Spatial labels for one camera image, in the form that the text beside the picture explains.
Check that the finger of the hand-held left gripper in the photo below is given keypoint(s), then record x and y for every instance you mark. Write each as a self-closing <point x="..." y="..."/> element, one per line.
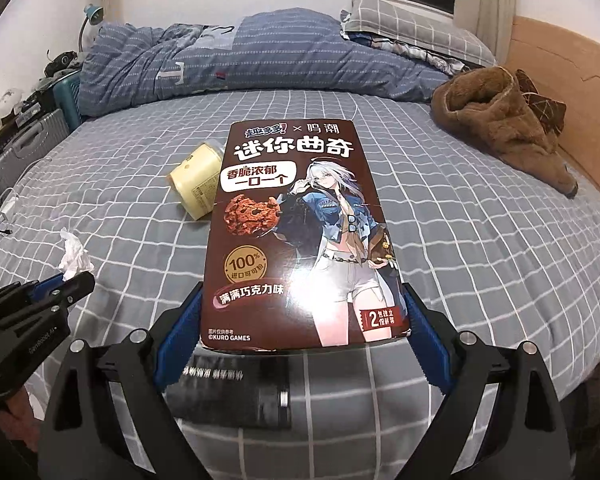
<point x="75" y="290"/>
<point x="47" y="284"/>

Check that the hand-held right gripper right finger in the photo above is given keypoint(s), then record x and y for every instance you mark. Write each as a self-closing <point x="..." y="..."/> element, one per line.
<point x="427" y="345"/>

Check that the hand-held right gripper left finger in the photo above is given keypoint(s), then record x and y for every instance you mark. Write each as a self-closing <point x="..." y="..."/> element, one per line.
<point x="180" y="340"/>

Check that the white tissue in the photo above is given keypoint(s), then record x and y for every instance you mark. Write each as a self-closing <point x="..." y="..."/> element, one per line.
<point x="75" y="255"/>

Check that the brown cookie box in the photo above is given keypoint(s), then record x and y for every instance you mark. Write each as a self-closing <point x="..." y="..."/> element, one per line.
<point x="280" y="240"/>

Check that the person's left hand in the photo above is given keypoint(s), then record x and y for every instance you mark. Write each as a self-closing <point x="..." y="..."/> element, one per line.
<point x="15" y="412"/>

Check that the bed with grey checked sheet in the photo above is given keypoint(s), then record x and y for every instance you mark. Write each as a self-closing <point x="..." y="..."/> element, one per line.
<point x="480" y="260"/>

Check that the grey suitcase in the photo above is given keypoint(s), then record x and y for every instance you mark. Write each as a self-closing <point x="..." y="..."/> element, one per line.
<point x="25" y="155"/>

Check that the yellow jar with gold lid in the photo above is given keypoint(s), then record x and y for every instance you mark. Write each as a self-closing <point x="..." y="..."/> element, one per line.
<point x="197" y="180"/>

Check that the teal suitcase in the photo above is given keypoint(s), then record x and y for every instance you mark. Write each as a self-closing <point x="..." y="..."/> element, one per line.
<point x="67" y="102"/>

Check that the white plastic bag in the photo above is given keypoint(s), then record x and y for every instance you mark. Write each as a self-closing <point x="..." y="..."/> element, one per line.
<point x="10" y="102"/>

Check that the brown fleece garment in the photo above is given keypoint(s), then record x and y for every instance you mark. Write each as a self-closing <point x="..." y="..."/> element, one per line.
<point x="500" y="120"/>

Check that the blue desk lamp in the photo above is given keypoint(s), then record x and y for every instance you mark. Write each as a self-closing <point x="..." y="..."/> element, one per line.
<point x="92" y="15"/>

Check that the blue striped quilt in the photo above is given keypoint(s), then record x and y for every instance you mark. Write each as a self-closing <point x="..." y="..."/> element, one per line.
<point x="280" y="60"/>

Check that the grey checked pillow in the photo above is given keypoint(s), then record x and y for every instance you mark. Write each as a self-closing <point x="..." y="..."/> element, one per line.
<point x="420" y="30"/>

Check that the wooden headboard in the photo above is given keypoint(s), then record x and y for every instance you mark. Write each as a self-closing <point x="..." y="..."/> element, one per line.
<point x="580" y="60"/>

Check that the white curtain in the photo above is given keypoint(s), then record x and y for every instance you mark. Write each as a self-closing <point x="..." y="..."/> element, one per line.
<point x="485" y="5"/>

